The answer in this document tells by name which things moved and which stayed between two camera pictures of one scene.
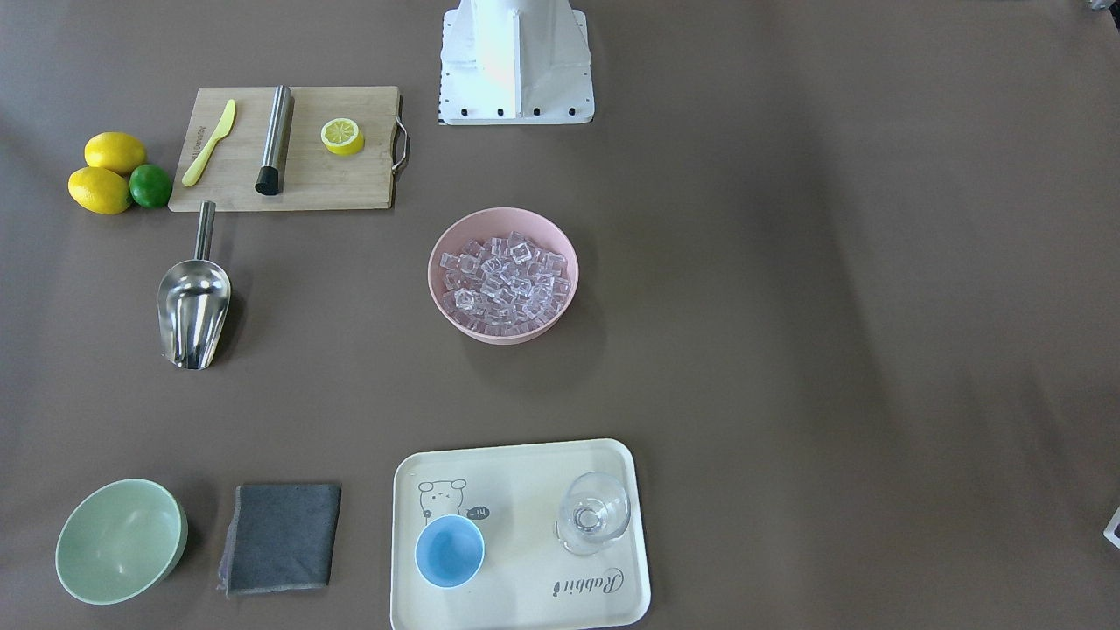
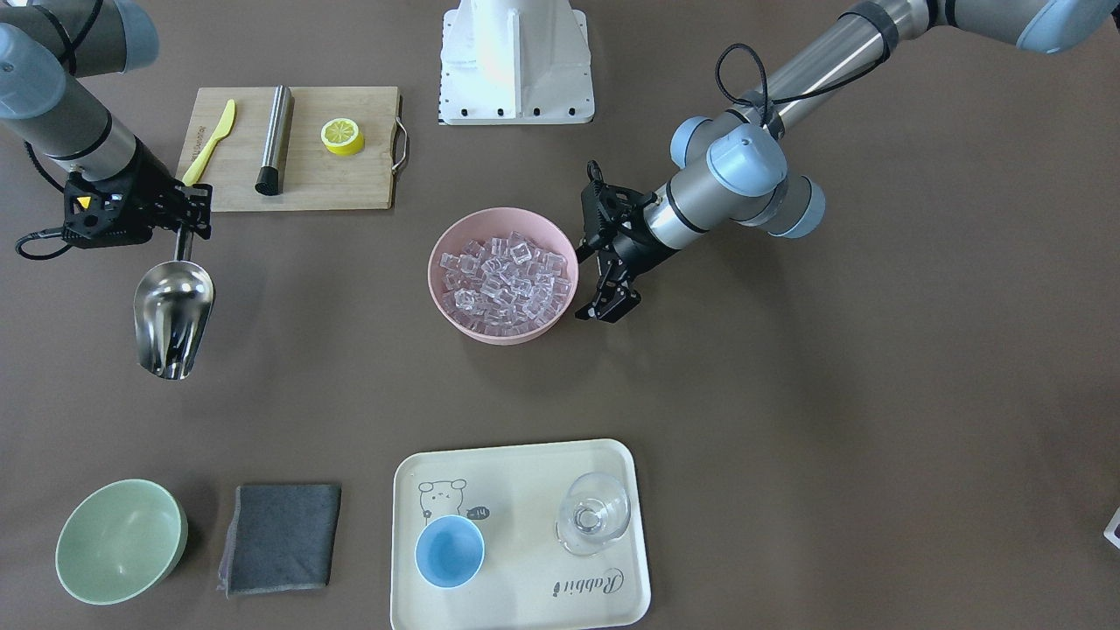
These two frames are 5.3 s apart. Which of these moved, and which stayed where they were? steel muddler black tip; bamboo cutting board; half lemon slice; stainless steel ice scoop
Moved: stainless steel ice scoop
Stayed: steel muddler black tip; half lemon slice; bamboo cutting board
